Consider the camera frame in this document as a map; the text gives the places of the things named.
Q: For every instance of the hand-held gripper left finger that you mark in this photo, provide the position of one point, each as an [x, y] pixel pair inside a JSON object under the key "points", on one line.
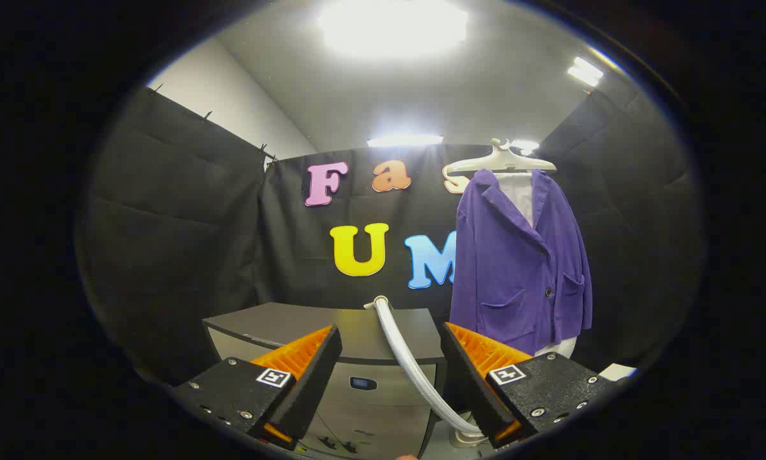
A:
{"points": [[312, 383]]}

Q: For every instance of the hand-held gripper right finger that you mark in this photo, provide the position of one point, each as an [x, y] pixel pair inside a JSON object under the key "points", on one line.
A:
{"points": [[466, 377]]}

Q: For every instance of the white shirt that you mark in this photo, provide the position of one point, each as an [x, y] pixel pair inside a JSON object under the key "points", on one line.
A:
{"points": [[520, 191]]}

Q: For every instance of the white garment steamer base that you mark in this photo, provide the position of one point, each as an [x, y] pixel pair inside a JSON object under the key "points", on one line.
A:
{"points": [[466, 439]]}

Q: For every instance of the white plastic clothes hanger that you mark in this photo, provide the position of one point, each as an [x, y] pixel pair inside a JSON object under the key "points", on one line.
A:
{"points": [[504, 161]]}

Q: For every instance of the black backdrop cloth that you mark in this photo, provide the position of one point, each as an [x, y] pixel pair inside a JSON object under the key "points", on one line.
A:
{"points": [[165, 243], [638, 223], [293, 255]]}

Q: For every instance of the white paper sheet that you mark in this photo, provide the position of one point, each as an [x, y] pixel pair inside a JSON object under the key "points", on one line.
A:
{"points": [[616, 372]]}

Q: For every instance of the small ceiling light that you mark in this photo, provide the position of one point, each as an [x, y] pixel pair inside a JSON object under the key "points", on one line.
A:
{"points": [[524, 146]]}

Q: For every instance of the long strip ceiling light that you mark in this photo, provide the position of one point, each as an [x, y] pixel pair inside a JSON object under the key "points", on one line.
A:
{"points": [[405, 139]]}

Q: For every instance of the square ceiling light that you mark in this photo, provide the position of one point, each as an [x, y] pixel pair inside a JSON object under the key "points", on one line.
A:
{"points": [[585, 71]]}

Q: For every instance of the large round ceiling light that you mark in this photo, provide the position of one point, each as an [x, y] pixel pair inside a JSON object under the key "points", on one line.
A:
{"points": [[392, 25]]}

